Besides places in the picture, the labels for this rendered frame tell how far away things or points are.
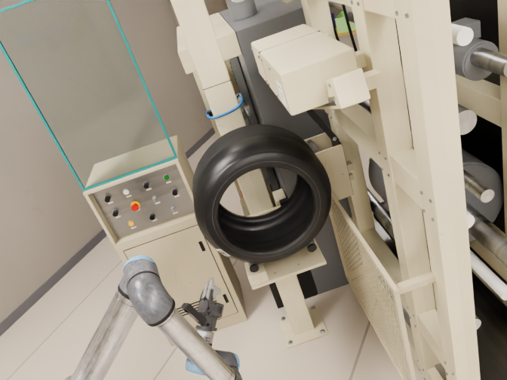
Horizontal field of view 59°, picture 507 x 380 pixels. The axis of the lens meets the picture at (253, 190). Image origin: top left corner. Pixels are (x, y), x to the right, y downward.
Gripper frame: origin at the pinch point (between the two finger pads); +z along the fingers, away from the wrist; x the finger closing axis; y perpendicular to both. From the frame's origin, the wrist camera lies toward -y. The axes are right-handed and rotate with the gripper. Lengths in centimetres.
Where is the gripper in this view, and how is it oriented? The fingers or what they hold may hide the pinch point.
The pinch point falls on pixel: (210, 280)
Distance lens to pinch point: 194.6
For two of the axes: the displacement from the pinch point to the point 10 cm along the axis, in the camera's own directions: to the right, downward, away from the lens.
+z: 1.9, -9.4, 2.9
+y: 8.0, 3.2, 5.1
